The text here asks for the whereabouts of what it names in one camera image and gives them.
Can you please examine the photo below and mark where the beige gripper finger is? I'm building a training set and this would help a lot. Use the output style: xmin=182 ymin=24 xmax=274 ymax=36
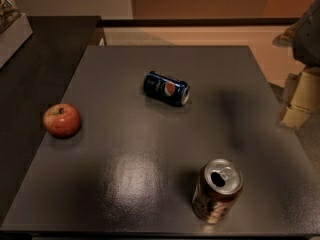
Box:
xmin=279 ymin=66 xmax=320 ymax=129

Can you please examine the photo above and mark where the blue pepsi can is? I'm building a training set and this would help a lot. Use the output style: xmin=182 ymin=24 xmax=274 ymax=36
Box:
xmin=143 ymin=71 xmax=190 ymax=107

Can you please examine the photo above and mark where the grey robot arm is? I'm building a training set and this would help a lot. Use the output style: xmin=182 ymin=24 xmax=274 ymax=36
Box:
xmin=273 ymin=0 xmax=320 ymax=129

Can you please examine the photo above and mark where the brown open soda can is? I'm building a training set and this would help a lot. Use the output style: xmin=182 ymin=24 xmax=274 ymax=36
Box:
xmin=192 ymin=159 xmax=243 ymax=224

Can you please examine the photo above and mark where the red apple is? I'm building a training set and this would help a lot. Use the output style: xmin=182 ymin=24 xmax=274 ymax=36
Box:
xmin=42 ymin=103 xmax=81 ymax=138

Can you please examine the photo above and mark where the dark side table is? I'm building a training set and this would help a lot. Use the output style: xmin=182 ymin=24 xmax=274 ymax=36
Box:
xmin=0 ymin=16 xmax=101 ymax=225

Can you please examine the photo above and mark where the white box with snacks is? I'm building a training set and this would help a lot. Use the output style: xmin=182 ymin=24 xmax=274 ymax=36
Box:
xmin=0 ymin=0 xmax=33 ymax=68

